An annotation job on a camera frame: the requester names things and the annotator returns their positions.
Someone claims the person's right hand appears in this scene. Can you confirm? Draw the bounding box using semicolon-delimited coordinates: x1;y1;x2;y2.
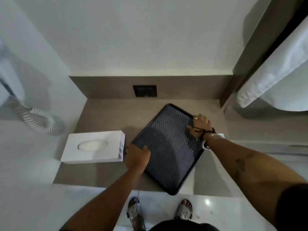
187;114;213;140

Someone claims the person's left hand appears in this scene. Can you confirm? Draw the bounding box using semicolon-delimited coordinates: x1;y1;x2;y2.
124;143;151;176

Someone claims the black textured tray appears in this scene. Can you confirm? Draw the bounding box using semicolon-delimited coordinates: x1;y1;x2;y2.
132;103;206;196

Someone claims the person's left forearm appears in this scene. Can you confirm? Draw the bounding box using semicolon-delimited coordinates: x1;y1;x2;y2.
59;169;144;231

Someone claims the person's right forearm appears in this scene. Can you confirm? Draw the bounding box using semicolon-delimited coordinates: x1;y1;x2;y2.
204;133;308;227

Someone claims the white tissue box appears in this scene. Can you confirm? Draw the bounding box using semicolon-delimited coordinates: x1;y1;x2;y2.
60;130;126;164

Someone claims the person's left sandal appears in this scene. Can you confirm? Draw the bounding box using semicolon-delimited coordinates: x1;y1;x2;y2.
126;197;146;231

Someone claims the person's sandal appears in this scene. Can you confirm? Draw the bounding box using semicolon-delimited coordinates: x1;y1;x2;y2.
175;199;193;221
126;197;146;231

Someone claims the person's right sandal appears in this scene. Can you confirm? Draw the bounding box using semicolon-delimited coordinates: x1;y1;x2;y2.
175;199;193;221

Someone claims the white hanging towel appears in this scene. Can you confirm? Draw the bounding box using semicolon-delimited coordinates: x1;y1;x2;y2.
236;15;308;112

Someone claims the person's black clothing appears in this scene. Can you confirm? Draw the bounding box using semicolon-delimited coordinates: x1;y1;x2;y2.
147;183;308;231

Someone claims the dark wrist string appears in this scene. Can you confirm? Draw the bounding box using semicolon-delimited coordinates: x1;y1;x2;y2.
192;126;216;140

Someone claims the silver wrist bracelet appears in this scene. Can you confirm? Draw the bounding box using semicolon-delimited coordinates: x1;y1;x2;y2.
202;133;226;150

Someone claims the black wall socket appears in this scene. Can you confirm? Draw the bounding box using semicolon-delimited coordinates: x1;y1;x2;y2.
133;85;157;98

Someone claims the white wall hair dryer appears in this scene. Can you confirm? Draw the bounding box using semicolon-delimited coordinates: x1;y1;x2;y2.
0;38;26;106

